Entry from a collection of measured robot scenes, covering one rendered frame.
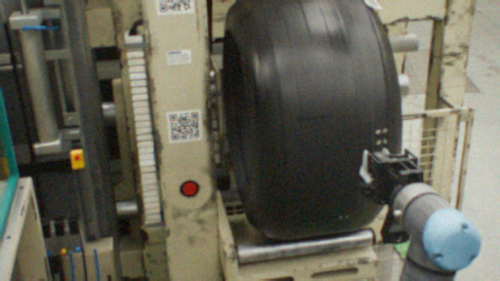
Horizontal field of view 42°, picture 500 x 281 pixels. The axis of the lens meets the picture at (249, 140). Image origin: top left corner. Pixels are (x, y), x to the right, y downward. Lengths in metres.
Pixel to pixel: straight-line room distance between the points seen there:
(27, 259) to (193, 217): 0.44
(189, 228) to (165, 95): 0.35
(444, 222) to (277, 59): 0.52
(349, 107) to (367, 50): 0.13
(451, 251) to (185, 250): 0.82
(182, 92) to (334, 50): 0.34
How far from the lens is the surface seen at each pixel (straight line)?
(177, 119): 1.44
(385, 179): 1.10
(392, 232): 1.15
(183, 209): 1.55
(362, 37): 1.35
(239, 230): 1.82
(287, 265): 1.59
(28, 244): 1.27
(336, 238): 1.59
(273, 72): 1.28
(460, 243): 0.94
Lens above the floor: 1.81
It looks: 26 degrees down
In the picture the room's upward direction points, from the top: 2 degrees counter-clockwise
